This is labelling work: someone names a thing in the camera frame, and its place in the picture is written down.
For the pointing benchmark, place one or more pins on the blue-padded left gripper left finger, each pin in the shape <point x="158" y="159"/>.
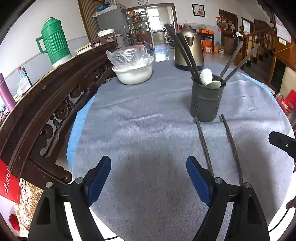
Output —
<point x="50" y="222"/>

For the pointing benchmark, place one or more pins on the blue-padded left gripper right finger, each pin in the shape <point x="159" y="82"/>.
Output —
<point x="247" y="220"/>

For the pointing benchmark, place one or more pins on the dark chopstick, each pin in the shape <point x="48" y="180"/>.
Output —
<point x="233" y="148"/>
<point x="177" y="43"/>
<point x="241" y="63"/>
<point x="204" y="146"/>
<point x="189" y="58"/>
<point x="231" y="60"/>

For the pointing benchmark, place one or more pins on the white plastic spoon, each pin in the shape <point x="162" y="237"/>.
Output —
<point x="206" y="76"/>
<point x="214" y="84"/>

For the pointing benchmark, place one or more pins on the person's right hand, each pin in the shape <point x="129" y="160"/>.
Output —
<point x="291" y="203"/>

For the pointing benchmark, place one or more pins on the red plastic chair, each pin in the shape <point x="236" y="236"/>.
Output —
<point x="287" y="103"/>

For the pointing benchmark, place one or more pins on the red paper bag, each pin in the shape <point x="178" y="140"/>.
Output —
<point x="9" y="184"/>

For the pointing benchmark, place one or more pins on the dark carved wooden sideboard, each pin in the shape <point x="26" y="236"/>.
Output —
<point x="33" y="134"/>

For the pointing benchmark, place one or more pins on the dark grey utensil holder cup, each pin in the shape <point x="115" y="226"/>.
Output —
<point x="205" y="102"/>

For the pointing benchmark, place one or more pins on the wooden staircase railing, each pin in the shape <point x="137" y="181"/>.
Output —
<point x="266" y="39"/>

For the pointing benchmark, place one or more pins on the purple thermos bottle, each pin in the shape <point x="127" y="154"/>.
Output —
<point x="6" y="95"/>

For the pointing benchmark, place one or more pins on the grey fleece table cloth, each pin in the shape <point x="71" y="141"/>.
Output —
<point x="148" y="133"/>

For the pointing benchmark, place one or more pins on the dark wooden dining table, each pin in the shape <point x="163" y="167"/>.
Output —
<point x="207" y="40"/>

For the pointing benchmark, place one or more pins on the plastic water bottle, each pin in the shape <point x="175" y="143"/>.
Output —
<point x="22" y="72"/>

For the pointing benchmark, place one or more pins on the framed flower picture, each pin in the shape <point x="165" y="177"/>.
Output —
<point x="198" y="10"/>

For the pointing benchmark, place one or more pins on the white plastic basin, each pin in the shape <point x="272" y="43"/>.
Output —
<point x="135" y="76"/>

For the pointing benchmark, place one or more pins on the clear plastic bag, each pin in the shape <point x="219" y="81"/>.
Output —
<point x="130" y="58"/>

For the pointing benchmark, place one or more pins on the green thermos jug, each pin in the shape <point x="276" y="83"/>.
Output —
<point x="53" y="42"/>

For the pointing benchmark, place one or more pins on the grey refrigerator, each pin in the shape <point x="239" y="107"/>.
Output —
<point x="116" y="17"/>

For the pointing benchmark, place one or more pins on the wall calendar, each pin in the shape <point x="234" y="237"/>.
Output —
<point x="281" y="30"/>

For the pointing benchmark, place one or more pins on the round wall clock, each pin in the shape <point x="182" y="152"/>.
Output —
<point x="142" y="2"/>

